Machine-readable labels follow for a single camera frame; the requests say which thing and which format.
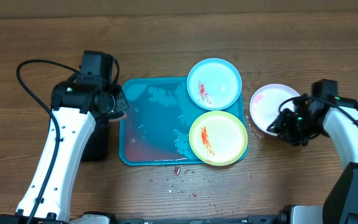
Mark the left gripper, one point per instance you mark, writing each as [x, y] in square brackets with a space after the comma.
[122, 106]

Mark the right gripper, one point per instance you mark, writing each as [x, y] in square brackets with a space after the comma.
[286, 125]

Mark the white plate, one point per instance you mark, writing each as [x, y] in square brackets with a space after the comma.
[265, 102]

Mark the yellow green plate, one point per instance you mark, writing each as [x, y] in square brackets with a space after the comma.
[218, 138]

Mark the green and red sponge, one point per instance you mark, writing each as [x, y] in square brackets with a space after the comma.
[117, 117]

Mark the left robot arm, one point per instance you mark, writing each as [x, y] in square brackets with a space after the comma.
[81, 106]

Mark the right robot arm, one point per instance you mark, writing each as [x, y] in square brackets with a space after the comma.
[325, 113]

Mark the black plastic tray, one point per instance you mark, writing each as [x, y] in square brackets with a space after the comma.
[96, 148]

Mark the teal plastic tray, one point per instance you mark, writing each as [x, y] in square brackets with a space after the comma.
[155, 131]

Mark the light blue plate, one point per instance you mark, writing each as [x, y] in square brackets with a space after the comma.
[214, 84]

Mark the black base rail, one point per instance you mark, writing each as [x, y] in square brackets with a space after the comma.
[197, 220]

